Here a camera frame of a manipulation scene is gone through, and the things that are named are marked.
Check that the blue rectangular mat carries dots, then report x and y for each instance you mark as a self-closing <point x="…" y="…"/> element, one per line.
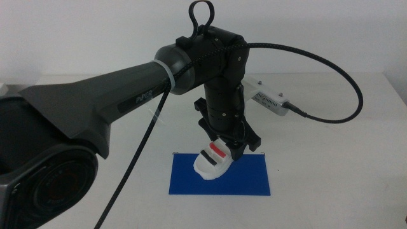
<point x="251" y="181"/>

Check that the white zip tie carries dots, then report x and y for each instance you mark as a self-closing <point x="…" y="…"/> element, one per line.
<point x="168" y="74"/>

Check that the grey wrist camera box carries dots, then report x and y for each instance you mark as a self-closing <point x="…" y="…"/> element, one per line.
<point x="270" y="102"/>

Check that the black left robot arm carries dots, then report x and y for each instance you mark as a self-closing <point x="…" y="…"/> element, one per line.
<point x="79" y="98"/>

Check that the white toy shoe with stripes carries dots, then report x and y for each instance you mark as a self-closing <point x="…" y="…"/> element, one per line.
<point x="210" y="170"/>

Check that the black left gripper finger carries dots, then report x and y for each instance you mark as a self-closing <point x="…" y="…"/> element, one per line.
<point x="237" y="152"/>

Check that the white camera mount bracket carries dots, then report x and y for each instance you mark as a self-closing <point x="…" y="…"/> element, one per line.
<point x="252" y="84"/>

